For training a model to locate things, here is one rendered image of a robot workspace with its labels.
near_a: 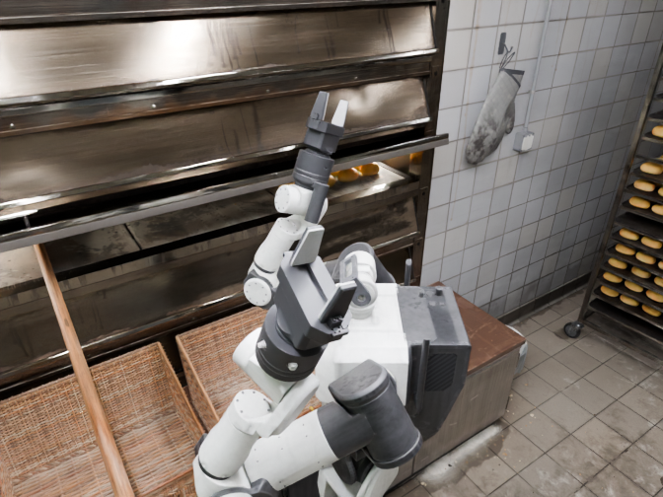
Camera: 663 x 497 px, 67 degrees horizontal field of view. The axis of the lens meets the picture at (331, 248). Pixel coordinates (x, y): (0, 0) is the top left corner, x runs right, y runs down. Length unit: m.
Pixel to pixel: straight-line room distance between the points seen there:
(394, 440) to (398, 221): 1.50
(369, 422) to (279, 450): 0.16
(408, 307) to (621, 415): 2.14
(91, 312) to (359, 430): 1.16
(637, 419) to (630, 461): 0.29
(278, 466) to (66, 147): 1.07
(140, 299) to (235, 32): 0.92
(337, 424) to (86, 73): 1.11
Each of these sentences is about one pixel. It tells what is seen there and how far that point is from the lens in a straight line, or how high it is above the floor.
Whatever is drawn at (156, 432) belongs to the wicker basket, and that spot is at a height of 0.59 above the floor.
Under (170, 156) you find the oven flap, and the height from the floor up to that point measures 1.50.
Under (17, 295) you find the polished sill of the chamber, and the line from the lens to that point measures 1.73.
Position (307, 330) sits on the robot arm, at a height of 1.67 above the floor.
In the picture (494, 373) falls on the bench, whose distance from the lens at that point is 2.36.
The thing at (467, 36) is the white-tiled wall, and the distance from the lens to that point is 2.25.
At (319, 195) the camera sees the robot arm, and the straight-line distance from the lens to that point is 1.17.
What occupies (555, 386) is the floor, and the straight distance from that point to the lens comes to 3.10.
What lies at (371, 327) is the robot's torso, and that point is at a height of 1.40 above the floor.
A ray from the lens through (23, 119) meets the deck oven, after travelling 1.55.
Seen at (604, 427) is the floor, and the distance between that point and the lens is 2.99.
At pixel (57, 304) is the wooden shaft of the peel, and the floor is 1.21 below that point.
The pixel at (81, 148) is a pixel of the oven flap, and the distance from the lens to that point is 1.60.
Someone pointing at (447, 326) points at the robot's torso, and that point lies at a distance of 1.03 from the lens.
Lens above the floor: 2.02
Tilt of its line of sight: 30 degrees down
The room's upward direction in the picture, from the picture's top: straight up
